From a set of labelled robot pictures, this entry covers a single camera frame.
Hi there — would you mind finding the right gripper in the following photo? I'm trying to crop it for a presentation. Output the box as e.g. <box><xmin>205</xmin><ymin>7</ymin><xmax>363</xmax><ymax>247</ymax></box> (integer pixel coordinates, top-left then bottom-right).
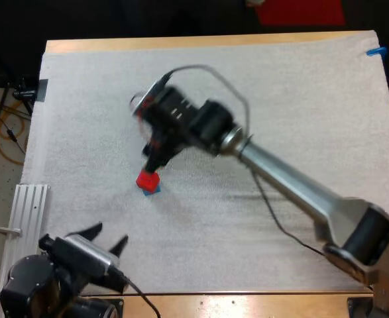
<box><xmin>140</xmin><ymin>86</ymin><xmax>202</xmax><ymax>174</ymax></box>

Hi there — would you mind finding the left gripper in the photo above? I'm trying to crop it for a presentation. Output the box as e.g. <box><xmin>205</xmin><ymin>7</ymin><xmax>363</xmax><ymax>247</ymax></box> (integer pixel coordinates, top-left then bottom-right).
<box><xmin>52</xmin><ymin>222</ymin><xmax>130</xmax><ymax>295</ymax></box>

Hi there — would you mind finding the red cube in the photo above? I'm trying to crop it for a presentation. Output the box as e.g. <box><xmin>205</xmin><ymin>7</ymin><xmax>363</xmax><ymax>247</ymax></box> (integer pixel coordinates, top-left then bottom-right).
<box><xmin>135</xmin><ymin>169</ymin><xmax>161</xmax><ymax>193</ymax></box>

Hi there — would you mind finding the blue cube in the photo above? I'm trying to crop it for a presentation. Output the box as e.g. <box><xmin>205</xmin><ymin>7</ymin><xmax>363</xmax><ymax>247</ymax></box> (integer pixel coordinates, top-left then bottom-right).
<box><xmin>142</xmin><ymin>184</ymin><xmax>163</xmax><ymax>197</ymax></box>

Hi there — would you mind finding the blue clip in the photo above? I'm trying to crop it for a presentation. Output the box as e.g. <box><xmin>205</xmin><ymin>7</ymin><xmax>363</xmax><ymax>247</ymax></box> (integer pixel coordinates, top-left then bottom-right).
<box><xmin>366</xmin><ymin>46</ymin><xmax>388</xmax><ymax>58</ymax></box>

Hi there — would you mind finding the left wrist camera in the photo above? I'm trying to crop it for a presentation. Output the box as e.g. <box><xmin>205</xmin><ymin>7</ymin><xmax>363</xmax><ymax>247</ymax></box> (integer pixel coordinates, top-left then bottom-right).
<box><xmin>64</xmin><ymin>234</ymin><xmax>121</xmax><ymax>277</ymax></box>

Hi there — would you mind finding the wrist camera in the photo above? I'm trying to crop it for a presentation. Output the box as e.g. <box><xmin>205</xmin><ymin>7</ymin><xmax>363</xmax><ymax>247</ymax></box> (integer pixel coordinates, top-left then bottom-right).
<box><xmin>64</xmin><ymin>234</ymin><xmax>121</xmax><ymax>277</ymax></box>
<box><xmin>129</xmin><ymin>78</ymin><xmax>169</xmax><ymax>117</ymax></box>

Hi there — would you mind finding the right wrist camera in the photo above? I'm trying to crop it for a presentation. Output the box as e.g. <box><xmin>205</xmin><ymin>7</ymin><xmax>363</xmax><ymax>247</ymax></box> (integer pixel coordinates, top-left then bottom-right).
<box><xmin>129</xmin><ymin>78</ymin><xmax>169</xmax><ymax>117</ymax></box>

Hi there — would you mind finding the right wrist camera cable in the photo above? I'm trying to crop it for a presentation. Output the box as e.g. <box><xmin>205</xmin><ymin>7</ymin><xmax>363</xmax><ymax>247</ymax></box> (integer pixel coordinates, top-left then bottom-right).
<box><xmin>160</xmin><ymin>64</ymin><xmax>326</xmax><ymax>256</ymax></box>

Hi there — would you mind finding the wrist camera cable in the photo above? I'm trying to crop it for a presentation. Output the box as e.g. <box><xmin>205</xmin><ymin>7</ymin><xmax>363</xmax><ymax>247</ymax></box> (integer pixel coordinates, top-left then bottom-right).
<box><xmin>113</xmin><ymin>266</ymin><xmax>162</xmax><ymax>318</ymax></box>
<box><xmin>160</xmin><ymin>64</ymin><xmax>326</xmax><ymax>256</ymax></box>

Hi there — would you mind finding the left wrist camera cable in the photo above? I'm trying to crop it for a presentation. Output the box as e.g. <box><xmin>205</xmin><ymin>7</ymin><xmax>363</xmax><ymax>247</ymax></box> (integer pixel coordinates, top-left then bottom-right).
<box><xmin>113</xmin><ymin>266</ymin><xmax>162</xmax><ymax>318</ymax></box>

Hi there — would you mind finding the ribbed aluminium rail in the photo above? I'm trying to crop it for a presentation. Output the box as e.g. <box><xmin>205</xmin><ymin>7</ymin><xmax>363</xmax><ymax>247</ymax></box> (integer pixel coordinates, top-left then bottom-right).
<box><xmin>5</xmin><ymin>184</ymin><xmax>51</xmax><ymax>266</ymax></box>

